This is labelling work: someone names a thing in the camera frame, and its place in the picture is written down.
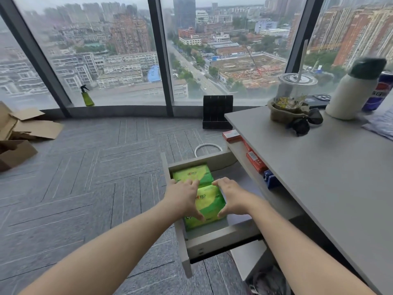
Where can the person's right hand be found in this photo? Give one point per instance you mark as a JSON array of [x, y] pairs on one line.
[[238, 198]]

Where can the person's left hand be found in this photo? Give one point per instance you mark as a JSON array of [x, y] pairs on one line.
[[181, 199]]

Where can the person's right thumb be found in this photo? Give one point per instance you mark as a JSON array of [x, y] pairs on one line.
[[223, 212]]

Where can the person's left thumb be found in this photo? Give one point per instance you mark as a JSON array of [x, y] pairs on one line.
[[198, 215]]

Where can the green tissue pack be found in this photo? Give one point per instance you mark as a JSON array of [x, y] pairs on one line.
[[192, 174], [210, 203]]

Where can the person's left forearm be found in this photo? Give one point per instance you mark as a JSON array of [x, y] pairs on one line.
[[101, 251]]

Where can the person's right forearm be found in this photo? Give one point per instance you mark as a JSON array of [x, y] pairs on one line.
[[301, 248]]

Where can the grey desk drawer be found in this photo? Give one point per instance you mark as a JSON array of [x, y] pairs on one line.
[[211, 239]]

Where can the blue clip holder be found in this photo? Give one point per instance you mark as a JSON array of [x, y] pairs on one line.
[[270, 179]]

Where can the long red box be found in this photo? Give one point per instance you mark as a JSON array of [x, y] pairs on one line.
[[256, 162]]

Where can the small red box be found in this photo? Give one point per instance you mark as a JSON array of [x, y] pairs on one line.
[[231, 135]]

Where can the dark bag under desk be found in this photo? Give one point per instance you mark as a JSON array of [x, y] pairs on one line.
[[267, 282]]

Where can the black slotted organizer rack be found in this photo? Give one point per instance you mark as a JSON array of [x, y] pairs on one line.
[[216, 110]]

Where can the black sunglasses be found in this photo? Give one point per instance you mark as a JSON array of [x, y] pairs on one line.
[[302, 124]]

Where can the clear plastic cup with lid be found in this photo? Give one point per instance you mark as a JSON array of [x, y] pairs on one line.
[[296, 87]]

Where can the green spray bottle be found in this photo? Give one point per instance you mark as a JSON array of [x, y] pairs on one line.
[[87, 98]]

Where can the white bottle dark green lid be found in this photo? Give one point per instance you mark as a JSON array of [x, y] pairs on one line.
[[350, 95]]

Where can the white plastic bag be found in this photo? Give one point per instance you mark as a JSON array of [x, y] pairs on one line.
[[380, 124]]

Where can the flat cardboard sheet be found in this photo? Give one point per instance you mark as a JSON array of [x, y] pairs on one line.
[[38, 125]]

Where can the open brown cardboard box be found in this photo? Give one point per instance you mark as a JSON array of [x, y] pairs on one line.
[[15, 153]]

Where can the blue soda can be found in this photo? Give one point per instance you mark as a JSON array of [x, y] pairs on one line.
[[377, 92]]

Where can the folded cardboard box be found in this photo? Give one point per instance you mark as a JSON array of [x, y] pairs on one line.
[[5, 122]]

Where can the dark window frame post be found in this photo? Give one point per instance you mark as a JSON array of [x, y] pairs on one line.
[[36, 58], [161, 58], [304, 33]]

